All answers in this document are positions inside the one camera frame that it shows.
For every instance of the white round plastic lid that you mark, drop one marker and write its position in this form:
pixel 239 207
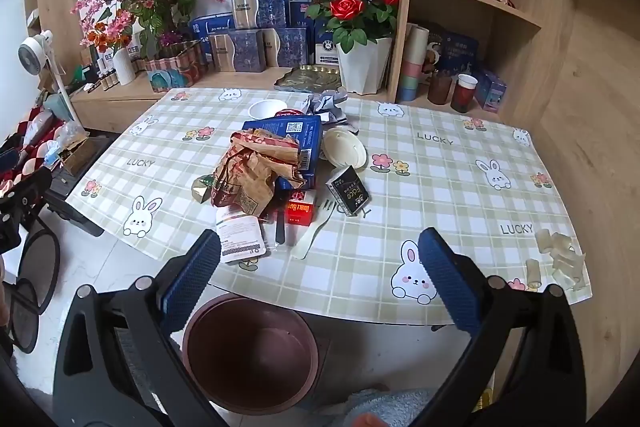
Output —
pixel 345 147

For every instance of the open cardboard box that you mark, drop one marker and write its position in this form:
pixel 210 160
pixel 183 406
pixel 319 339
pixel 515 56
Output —
pixel 82 154

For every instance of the small light blue box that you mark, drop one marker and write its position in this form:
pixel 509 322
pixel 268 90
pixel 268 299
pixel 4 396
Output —
pixel 491 92

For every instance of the blue white logo box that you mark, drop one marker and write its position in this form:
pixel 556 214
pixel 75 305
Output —
pixel 325 49

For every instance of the red cigarette box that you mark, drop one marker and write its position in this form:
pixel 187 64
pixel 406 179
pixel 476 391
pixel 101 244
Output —
pixel 301 209

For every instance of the golden decorative tray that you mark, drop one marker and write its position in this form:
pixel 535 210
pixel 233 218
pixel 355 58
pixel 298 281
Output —
pixel 307 79

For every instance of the brown cup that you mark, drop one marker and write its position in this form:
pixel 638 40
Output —
pixel 439 89

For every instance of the stack of pastel cups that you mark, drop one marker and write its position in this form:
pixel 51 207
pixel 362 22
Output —
pixel 412 67

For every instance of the row of small brown bottles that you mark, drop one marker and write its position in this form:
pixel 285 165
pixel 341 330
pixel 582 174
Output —
pixel 105 77

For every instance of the crumpled grey blue wrapper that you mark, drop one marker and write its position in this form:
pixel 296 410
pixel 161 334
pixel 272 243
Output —
pixel 327 104

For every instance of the teal figurine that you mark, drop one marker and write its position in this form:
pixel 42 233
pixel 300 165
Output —
pixel 167 81

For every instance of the brown plastic bin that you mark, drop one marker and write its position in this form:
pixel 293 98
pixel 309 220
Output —
pixel 250 357

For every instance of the striped planter box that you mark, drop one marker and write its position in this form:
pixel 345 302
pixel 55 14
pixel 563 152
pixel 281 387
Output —
pixel 175 64

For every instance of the grey fleece clothing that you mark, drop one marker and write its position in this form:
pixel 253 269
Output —
pixel 395 404

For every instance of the white paper cup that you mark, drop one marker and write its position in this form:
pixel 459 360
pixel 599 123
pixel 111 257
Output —
pixel 265 109

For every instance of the silver blue patterned box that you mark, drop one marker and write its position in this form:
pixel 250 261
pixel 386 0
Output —
pixel 287 47
pixel 260 7
pixel 237 52

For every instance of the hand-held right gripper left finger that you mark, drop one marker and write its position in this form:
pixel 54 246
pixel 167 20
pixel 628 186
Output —
pixel 192 277

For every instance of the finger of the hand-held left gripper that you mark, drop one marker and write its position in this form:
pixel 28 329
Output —
pixel 27 192

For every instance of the dark blue printed box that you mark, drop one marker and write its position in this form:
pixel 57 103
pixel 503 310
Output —
pixel 457 49

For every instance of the red paper cup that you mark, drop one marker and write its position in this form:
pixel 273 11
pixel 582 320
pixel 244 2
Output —
pixel 463 94

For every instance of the white labelled package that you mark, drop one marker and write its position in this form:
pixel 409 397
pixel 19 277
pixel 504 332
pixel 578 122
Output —
pixel 240 239

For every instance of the checkered rabbit print tablecloth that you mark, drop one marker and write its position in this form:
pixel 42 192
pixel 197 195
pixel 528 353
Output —
pixel 440 187

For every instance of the wooden shelf unit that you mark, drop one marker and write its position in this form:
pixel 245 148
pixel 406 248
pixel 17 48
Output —
pixel 530 67

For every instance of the crumpled brown paper bag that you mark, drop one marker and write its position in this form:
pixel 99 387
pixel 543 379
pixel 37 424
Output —
pixel 250 172

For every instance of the low wooden sideboard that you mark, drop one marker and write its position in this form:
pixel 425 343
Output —
pixel 115 104

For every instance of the white vase orange flowers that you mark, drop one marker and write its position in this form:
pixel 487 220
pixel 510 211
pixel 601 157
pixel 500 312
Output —
pixel 123 64

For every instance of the white plastic fork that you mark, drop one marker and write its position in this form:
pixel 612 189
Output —
pixel 310 237

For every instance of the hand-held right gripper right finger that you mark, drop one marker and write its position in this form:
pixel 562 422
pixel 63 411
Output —
pixel 450 277

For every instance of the small black box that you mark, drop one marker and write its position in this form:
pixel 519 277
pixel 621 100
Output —
pixel 347 192

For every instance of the flat blue cardboard box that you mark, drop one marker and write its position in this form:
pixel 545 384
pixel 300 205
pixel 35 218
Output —
pixel 305 132

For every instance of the red white checkered cloth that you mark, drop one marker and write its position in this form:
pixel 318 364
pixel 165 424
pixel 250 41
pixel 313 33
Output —
pixel 27 142

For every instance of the white desk fan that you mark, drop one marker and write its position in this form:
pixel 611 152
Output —
pixel 32 52

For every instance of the gold foil wrapper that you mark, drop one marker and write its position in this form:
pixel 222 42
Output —
pixel 202 189

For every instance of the flat blue white box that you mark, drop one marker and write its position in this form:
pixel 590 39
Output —
pixel 210 27

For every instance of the red rose plant white pot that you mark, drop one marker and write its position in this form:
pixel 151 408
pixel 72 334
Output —
pixel 362 62

